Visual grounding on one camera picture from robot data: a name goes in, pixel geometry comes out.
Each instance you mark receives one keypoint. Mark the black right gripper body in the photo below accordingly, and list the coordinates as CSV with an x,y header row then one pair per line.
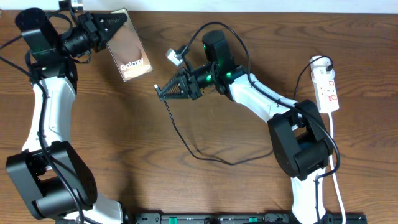
x,y
202,78

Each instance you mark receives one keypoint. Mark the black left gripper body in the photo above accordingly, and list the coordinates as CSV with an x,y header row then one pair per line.
x,y
84,38

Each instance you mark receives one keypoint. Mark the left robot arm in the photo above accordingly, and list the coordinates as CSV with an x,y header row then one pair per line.
x,y
49,175

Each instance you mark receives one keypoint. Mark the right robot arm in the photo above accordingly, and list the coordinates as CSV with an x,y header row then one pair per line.
x,y
299,139

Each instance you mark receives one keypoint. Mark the white power strip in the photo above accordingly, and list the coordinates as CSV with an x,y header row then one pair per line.
x,y
323,78

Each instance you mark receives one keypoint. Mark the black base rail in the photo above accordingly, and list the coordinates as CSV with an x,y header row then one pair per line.
x,y
157,218

